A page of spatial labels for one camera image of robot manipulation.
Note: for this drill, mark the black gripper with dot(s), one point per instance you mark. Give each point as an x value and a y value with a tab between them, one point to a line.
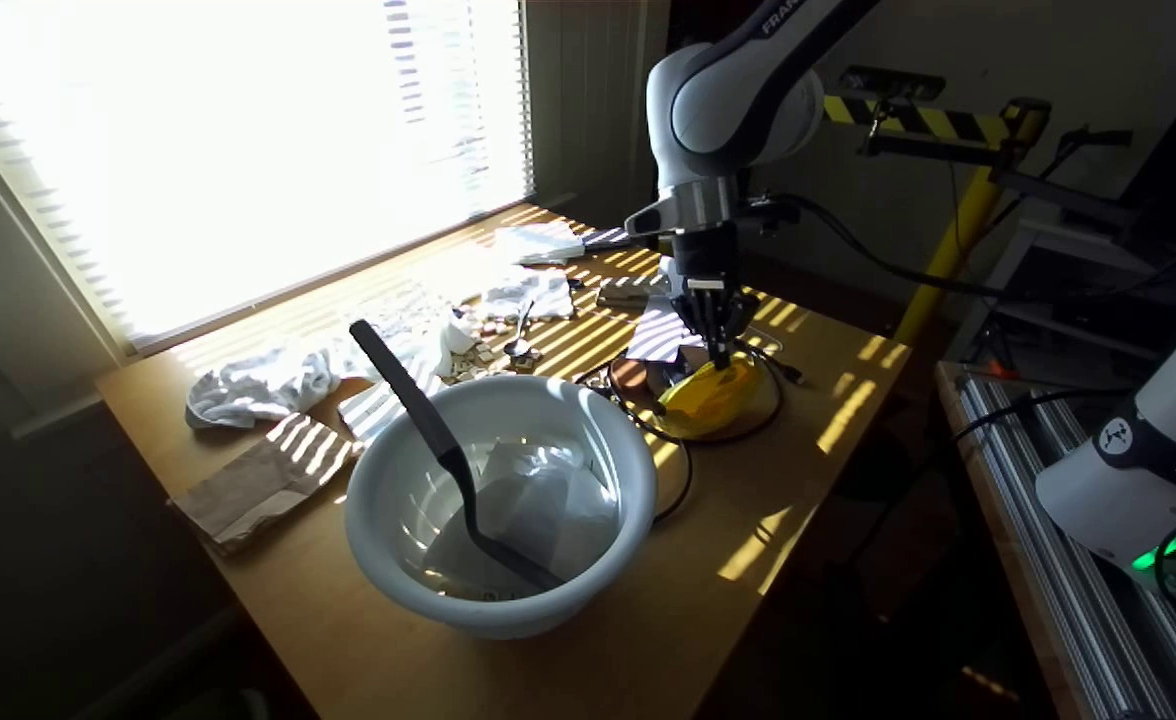
711	266

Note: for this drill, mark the yellow banana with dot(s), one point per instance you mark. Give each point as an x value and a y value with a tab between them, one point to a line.
711	398

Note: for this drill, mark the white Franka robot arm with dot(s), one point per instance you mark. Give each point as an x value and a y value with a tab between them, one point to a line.
732	100

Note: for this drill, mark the long grey striped cloth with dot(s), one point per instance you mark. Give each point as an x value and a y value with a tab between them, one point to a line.
661	337

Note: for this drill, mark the small orange round object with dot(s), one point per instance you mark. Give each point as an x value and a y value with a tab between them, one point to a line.
629	377

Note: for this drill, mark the dark folded cloth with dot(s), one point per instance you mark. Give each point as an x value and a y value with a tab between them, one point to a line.
608	238

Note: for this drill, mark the small white rumpled cloth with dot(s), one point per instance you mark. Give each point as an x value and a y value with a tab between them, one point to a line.
529	295

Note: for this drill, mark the white folded cloth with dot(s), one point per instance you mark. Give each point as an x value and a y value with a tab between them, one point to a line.
540	242

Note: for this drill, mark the white paper sheet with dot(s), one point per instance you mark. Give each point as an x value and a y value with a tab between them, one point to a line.
551	507

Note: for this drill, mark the small white tube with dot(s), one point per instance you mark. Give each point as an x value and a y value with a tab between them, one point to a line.
456	329

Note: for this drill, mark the black spatula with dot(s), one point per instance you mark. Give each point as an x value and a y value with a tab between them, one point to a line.
413	392

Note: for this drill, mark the white shelf unit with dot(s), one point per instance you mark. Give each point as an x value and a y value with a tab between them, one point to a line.
1053	295

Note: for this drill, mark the large white bowl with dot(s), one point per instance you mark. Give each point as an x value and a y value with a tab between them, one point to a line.
391	515

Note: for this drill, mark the white crumpled cloth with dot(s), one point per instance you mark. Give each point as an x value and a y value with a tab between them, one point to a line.
252	385

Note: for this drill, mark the brown folded cloth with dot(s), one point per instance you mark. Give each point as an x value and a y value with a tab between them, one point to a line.
251	495

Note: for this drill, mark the white window blinds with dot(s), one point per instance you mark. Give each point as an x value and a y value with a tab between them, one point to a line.
213	132

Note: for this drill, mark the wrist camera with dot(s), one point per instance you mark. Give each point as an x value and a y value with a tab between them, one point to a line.
648	216

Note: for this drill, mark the black stereo camera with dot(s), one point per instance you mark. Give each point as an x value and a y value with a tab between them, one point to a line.
895	86

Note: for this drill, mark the aluminium rail robot platform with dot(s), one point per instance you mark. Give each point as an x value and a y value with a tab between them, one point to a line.
1095	641

